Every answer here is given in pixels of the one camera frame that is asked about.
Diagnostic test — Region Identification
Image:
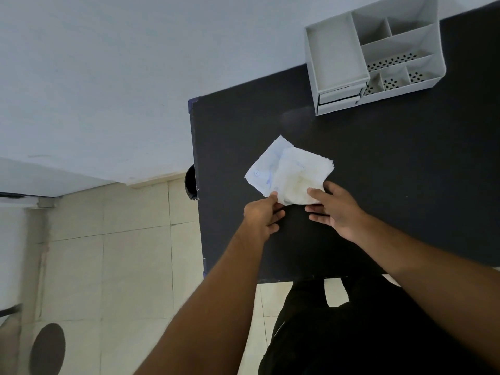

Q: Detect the person's left forearm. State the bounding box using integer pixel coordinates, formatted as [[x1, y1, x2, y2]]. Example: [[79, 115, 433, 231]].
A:
[[135, 220, 270, 375]]

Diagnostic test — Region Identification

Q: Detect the person's left hand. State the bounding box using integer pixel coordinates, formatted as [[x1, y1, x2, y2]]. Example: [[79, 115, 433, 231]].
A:
[[243, 191, 286, 242]]

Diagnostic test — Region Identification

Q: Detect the dark round disc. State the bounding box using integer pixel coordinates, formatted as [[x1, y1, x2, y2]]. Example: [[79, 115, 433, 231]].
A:
[[30, 323, 66, 375]]

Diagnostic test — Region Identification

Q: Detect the grey plastic desk organizer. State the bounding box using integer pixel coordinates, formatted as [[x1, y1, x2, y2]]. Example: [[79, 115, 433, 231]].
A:
[[304, 0, 447, 116]]

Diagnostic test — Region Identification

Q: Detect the white sheet with blue marks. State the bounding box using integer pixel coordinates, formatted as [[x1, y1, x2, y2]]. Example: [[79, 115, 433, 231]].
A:
[[245, 135, 295, 198]]

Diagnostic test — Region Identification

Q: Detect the person's right forearm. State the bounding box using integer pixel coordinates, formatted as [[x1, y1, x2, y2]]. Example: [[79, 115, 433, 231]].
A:
[[349, 212, 500, 372]]

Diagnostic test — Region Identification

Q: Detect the person's right hand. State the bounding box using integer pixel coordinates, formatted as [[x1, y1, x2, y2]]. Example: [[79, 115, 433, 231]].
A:
[[305, 180, 370, 242]]

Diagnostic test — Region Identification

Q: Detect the white tissue stack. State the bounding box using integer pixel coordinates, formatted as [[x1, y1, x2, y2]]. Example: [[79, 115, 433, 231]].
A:
[[270, 147, 335, 207]]

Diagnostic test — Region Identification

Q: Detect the person's black clothing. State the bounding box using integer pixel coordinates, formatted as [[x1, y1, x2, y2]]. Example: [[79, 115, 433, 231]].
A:
[[258, 265, 500, 375]]

